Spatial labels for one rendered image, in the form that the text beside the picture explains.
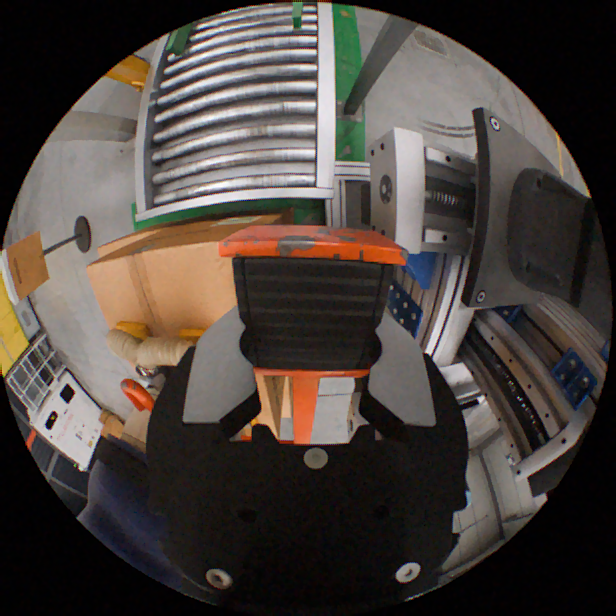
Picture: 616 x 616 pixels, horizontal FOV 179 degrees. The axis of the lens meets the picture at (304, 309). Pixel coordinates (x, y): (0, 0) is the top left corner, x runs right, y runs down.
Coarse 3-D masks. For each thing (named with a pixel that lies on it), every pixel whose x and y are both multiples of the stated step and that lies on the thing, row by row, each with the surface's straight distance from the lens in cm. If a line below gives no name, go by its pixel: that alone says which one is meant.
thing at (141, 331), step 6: (120, 324) 48; (126, 324) 46; (132, 324) 45; (138, 324) 44; (144, 324) 43; (126, 330) 46; (132, 330) 44; (138, 330) 43; (144, 330) 42; (138, 336) 44; (144, 336) 43; (150, 336) 44; (138, 372) 49
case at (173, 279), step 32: (192, 224) 66; (224, 224) 47; (256, 224) 39; (128, 256) 38; (160, 256) 32; (192, 256) 29; (96, 288) 52; (128, 288) 41; (160, 288) 35; (192, 288) 31; (224, 288) 28; (128, 320) 47; (160, 320) 39; (192, 320) 34
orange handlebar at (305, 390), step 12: (120, 384) 36; (132, 384) 33; (300, 384) 16; (312, 384) 16; (132, 396) 37; (144, 396) 33; (300, 396) 17; (312, 396) 17; (144, 408) 39; (300, 408) 19; (312, 408) 19; (300, 420) 21; (312, 420) 21; (300, 432) 24
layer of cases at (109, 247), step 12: (204, 216) 110; (216, 216) 89; (228, 216) 76; (240, 216) 68; (288, 216) 86; (156, 228) 97; (168, 228) 82; (120, 240) 105; (132, 240) 98; (108, 252) 116; (288, 384) 107; (288, 396) 116; (288, 408) 128
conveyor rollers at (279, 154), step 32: (192, 32) 125; (224, 32) 113; (256, 32) 102; (288, 32) 101; (192, 64) 104; (224, 64) 92; (288, 64) 83; (224, 96) 81; (256, 96) 80; (192, 128) 82; (256, 128) 70; (288, 128) 68; (160, 160) 87; (224, 160) 70; (256, 160) 67; (288, 160) 67; (192, 192) 74; (224, 192) 71
